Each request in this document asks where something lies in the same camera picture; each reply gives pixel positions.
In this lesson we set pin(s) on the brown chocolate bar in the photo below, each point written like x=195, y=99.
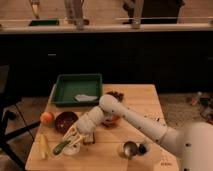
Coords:
x=89, y=139

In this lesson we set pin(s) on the dark red bowl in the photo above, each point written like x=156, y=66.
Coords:
x=64, y=121

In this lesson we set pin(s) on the green pepper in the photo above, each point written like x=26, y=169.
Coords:
x=58, y=149

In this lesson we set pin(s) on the green plastic tray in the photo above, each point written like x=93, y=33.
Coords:
x=68, y=86

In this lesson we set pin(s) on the dark red grapes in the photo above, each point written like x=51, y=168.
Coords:
x=117, y=95

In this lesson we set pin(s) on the metal cup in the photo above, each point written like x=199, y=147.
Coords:
x=130, y=149

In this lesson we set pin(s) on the white paper cup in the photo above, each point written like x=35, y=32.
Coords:
x=71, y=149

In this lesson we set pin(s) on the red apple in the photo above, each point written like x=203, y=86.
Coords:
x=47, y=118

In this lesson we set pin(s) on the orange bowl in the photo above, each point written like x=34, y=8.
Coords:
x=111, y=120

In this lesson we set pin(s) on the black chair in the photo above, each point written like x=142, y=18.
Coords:
x=6, y=115

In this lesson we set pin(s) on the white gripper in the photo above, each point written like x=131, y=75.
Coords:
x=84, y=125

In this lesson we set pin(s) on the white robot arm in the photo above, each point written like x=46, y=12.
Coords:
x=192, y=144

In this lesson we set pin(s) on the black measuring spoon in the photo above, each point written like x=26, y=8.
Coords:
x=143, y=148

